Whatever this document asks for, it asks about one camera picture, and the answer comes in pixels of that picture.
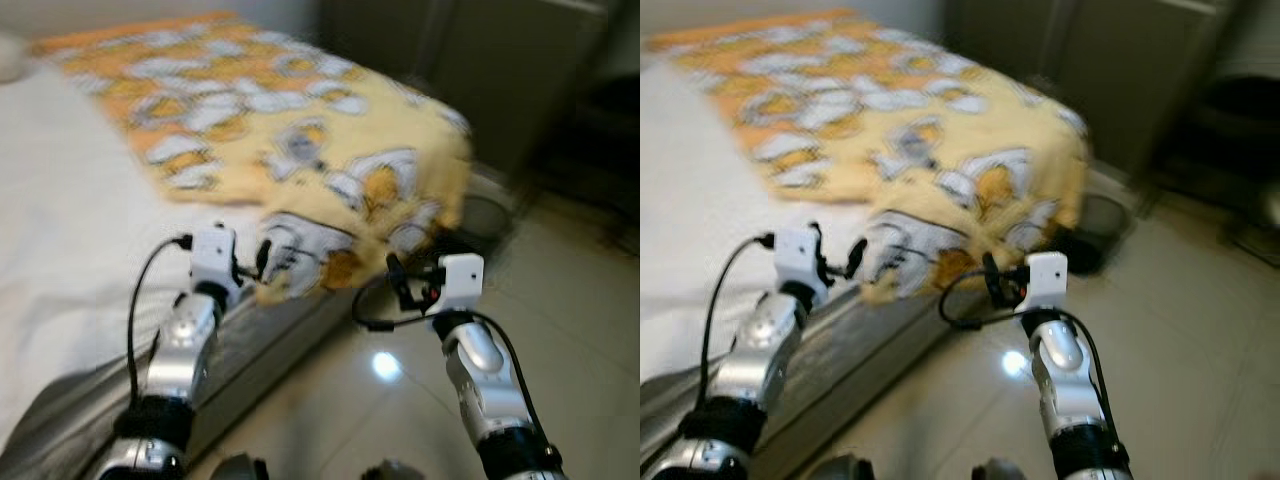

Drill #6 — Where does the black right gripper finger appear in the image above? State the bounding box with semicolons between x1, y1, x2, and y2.
981;252;1009;306
385;254;416;311

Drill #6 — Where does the grey mattress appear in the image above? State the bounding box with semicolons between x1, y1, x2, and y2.
0;285;361;480
640;290;961;480

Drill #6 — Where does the yellow cartoon egg blanket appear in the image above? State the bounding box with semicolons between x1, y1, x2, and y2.
645;10;1091;306
30;12;473;301

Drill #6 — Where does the white quilted bed sheet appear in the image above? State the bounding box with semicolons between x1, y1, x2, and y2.
640;65;881;381
0;65;271;451

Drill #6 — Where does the grey robot left leg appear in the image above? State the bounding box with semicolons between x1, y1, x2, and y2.
215;455;271;480
815;455;881;480

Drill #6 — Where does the grey wardrobe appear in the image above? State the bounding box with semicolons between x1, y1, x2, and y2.
318;0;601;176
945;0;1241;176

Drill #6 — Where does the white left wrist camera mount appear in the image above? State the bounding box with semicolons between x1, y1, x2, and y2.
190;225;243;301
773;227;831;301

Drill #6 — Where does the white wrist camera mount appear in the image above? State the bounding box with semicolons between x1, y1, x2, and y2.
190;225;243;301
437;254;486;316
773;227;831;301
1022;252;1069;313

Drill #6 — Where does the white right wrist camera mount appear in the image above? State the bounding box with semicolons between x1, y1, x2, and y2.
437;254;486;316
1022;252;1069;313

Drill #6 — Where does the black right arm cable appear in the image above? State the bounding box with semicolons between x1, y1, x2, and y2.
938;265;1116;431
352;270;546;431

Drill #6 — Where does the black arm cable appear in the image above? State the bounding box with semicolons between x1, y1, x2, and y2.
352;270;546;431
127;235;193;401
698;233;776;401
938;265;1116;431

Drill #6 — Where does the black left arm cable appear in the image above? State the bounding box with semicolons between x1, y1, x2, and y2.
127;235;193;401
698;233;776;401

